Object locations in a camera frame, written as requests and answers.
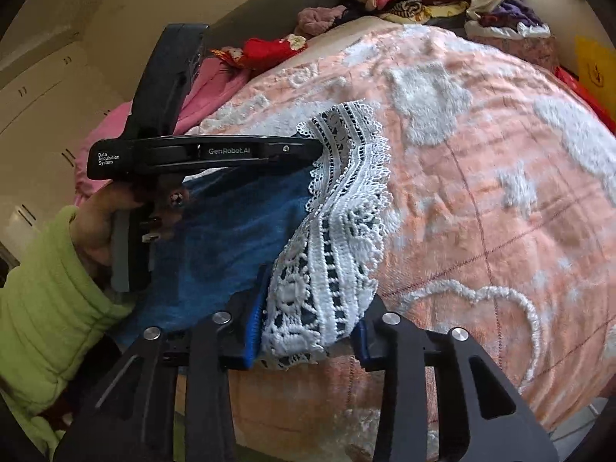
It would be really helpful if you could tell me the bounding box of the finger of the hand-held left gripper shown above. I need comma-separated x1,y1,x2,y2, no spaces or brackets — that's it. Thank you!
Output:
262,136,323,169

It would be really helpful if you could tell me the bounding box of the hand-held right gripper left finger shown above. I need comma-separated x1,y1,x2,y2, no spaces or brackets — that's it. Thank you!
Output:
54,267,274,462

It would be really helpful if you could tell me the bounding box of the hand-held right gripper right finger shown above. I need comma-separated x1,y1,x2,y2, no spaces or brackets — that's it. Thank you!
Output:
350,295,560,462

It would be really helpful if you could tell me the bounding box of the blue denim pants lace trim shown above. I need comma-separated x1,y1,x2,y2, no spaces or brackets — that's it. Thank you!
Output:
118,100,402,375

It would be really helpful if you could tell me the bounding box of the person's left forearm green sleeve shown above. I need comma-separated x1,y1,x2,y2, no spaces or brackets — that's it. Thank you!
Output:
0,206,138,449

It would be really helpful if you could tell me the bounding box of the person's left hand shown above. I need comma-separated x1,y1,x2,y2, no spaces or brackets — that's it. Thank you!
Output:
72,176,189,270

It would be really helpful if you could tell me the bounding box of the pink duvet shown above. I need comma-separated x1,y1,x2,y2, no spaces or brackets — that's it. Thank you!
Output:
74,55,257,199

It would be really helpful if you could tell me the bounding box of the red floral cloth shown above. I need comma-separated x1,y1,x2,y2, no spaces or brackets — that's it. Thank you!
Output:
211,33,310,71

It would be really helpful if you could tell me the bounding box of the cream wardrobe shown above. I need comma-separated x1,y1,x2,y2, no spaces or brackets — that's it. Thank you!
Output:
0,41,146,271

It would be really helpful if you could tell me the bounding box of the mauve fluffy cloth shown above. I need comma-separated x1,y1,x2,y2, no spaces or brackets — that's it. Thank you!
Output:
295,5,348,38

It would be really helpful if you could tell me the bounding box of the grey-green headboard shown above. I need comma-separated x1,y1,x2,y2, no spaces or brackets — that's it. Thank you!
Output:
209,0,360,55

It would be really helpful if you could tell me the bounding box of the person's black clothing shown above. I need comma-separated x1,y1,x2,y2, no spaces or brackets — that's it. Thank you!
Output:
62,334,128,424

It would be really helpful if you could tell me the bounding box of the peach and white textured blanket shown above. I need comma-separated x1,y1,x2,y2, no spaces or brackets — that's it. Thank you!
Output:
197,23,616,449

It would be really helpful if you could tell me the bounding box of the pink floral cloth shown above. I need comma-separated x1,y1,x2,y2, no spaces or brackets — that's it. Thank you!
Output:
468,28,562,67

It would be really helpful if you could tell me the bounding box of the purple clothes heap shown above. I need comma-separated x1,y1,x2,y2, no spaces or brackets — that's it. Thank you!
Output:
475,0,552,40

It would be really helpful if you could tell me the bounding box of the red bag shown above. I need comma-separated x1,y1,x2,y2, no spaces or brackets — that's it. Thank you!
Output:
555,66,616,132

